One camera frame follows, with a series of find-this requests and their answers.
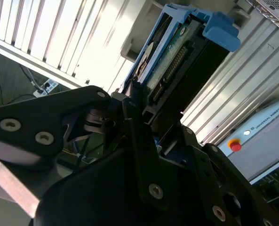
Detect hard disk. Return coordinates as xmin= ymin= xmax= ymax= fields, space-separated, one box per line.
xmin=120 ymin=3 xmax=241 ymax=129

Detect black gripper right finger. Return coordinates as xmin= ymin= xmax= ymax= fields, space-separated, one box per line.
xmin=180 ymin=126 xmax=279 ymax=226

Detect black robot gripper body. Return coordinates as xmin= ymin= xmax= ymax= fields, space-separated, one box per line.
xmin=33 ymin=147 xmax=224 ymax=226

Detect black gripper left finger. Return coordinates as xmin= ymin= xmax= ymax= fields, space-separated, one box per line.
xmin=0 ymin=80 xmax=172 ymax=212

